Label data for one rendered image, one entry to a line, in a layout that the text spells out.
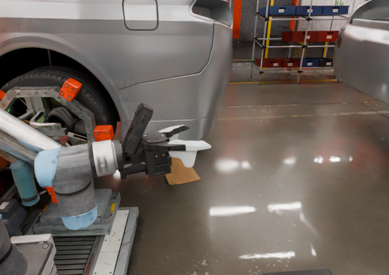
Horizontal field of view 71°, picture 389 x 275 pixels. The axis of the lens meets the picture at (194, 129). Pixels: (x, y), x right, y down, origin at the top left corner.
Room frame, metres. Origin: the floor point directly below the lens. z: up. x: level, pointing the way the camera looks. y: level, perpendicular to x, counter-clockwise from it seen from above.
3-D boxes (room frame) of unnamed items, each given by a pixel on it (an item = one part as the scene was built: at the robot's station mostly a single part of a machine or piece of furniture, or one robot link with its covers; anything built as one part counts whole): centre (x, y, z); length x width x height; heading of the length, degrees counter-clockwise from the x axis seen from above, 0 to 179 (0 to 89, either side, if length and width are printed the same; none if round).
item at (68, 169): (0.48, 0.27, 1.21); 0.11 x 0.08 x 0.09; 110
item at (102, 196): (1.52, 0.83, 0.32); 0.40 x 0.30 x 0.28; 92
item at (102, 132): (1.37, 0.51, 0.85); 0.09 x 0.08 x 0.07; 92
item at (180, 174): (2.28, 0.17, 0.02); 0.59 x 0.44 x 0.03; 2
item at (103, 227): (1.52, 0.83, 0.13); 0.50 x 0.36 x 0.10; 92
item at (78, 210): (0.50, 0.27, 1.12); 0.11 x 0.08 x 0.11; 20
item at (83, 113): (1.35, 0.83, 0.85); 0.54 x 0.07 x 0.54; 92
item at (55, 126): (1.23, 0.72, 1.03); 0.19 x 0.18 x 0.11; 2
